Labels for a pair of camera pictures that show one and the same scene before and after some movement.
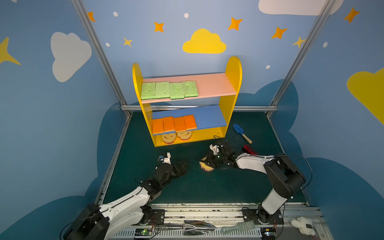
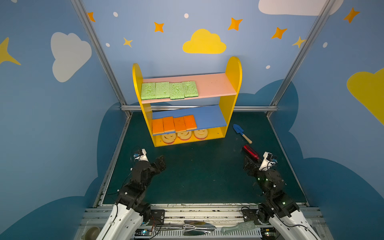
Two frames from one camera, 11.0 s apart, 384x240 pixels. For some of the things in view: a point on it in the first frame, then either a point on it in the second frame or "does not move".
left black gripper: (175, 169) -> (154, 166)
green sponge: (162, 90) does not move
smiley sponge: (205, 167) -> (201, 134)
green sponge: (176, 90) does not move
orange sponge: (190, 122) does not move
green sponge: (148, 90) does not move
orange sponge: (157, 126) does not move
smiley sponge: (184, 135) does not move
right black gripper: (216, 158) -> (251, 166)
